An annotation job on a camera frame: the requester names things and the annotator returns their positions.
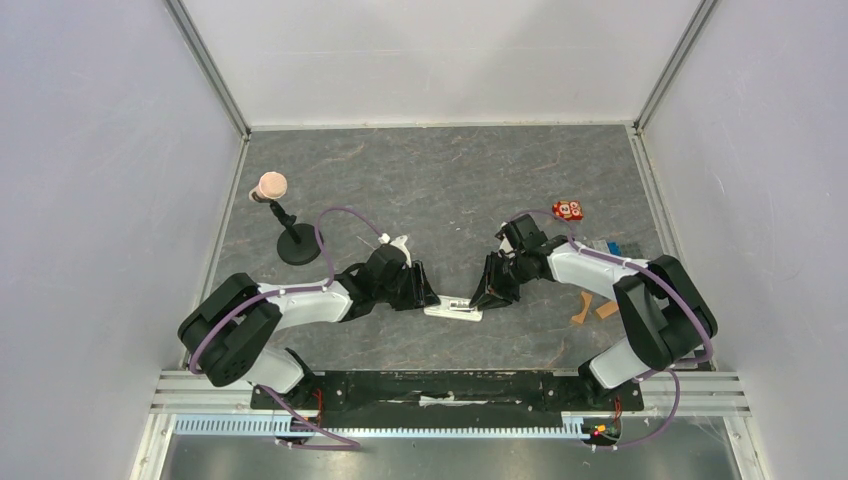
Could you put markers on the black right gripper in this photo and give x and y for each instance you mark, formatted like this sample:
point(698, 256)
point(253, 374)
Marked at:
point(500, 277)

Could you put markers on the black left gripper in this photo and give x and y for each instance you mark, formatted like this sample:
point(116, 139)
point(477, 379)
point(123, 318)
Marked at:
point(421, 293)

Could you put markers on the white remote control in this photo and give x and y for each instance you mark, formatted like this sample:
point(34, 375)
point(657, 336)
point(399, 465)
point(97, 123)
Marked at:
point(441, 310)

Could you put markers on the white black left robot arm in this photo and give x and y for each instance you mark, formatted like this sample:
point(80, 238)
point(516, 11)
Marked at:
point(228, 334)

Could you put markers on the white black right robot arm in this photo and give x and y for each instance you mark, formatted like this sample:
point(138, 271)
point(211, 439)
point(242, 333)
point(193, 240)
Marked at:
point(665, 319)

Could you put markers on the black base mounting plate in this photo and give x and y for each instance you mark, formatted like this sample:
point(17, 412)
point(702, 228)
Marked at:
point(454, 398)

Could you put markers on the wooden toy piece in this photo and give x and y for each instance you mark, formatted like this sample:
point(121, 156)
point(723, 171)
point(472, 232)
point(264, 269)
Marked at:
point(603, 311)

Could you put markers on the blue grey toy brick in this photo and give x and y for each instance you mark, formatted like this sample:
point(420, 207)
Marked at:
point(607, 247)

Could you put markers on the grey studded baseplate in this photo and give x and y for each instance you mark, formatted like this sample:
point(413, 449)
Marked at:
point(632, 250)

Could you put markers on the pink microphone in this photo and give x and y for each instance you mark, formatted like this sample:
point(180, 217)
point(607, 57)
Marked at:
point(271, 186)

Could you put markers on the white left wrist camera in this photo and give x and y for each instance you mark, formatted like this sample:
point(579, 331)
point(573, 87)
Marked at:
point(400, 243)

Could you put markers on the white slotted cable duct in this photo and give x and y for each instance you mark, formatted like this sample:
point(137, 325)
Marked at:
point(286, 426)

